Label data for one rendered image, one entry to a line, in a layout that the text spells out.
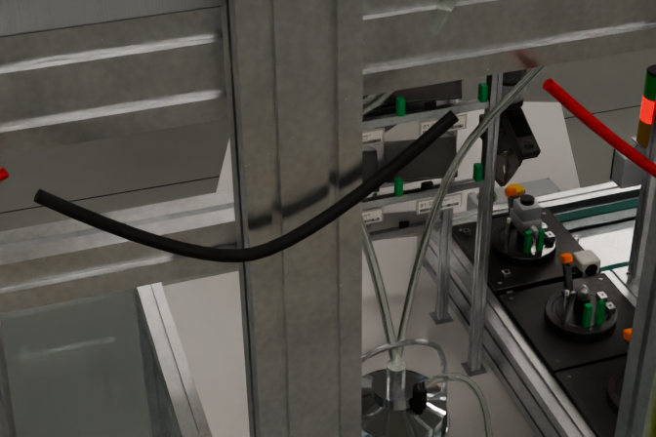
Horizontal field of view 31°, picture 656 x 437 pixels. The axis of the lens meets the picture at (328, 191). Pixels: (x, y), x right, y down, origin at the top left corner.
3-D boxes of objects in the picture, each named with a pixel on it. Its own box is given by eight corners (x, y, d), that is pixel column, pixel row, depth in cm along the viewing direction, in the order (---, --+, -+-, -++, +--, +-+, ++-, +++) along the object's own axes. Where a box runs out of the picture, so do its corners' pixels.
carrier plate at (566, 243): (448, 234, 258) (448, 226, 257) (547, 215, 264) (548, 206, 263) (494, 298, 239) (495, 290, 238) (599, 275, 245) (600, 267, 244)
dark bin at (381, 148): (363, 166, 238) (360, 130, 237) (427, 160, 239) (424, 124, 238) (386, 182, 210) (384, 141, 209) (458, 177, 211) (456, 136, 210)
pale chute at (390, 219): (359, 241, 250) (357, 220, 251) (420, 235, 251) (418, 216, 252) (376, 216, 223) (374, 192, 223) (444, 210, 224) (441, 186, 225)
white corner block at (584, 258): (569, 267, 247) (571, 252, 245) (589, 263, 248) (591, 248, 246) (580, 280, 244) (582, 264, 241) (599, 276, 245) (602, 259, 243)
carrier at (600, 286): (497, 302, 238) (501, 253, 231) (603, 279, 244) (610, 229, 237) (552, 379, 218) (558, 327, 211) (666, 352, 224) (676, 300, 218)
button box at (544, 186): (465, 214, 274) (467, 191, 270) (547, 197, 279) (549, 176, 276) (477, 229, 268) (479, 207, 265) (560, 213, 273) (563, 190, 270)
